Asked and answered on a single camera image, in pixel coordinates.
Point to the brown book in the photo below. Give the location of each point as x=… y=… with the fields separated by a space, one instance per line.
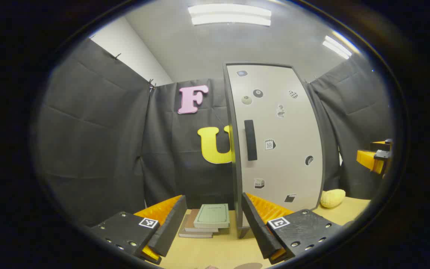
x=190 y=224

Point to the round brown coaster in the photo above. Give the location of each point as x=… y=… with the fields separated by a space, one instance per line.
x=248 y=266

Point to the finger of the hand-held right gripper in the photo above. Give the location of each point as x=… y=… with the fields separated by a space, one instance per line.
x=368 y=158
x=381 y=145

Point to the dark grey cabinet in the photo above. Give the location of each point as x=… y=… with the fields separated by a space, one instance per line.
x=237 y=179

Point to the black backdrop cloth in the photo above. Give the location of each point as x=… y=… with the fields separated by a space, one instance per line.
x=99 y=142

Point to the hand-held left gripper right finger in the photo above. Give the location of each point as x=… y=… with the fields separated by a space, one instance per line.
x=256 y=231

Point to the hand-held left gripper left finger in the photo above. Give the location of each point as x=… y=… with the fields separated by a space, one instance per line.
x=172 y=228

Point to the small metal clip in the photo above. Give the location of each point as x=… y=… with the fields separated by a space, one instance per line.
x=117 y=56
x=150 y=84

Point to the yellow toy fruit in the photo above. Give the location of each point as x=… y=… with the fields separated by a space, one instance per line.
x=332 y=198

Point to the light grey cabinet door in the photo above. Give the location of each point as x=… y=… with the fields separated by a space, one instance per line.
x=286 y=123

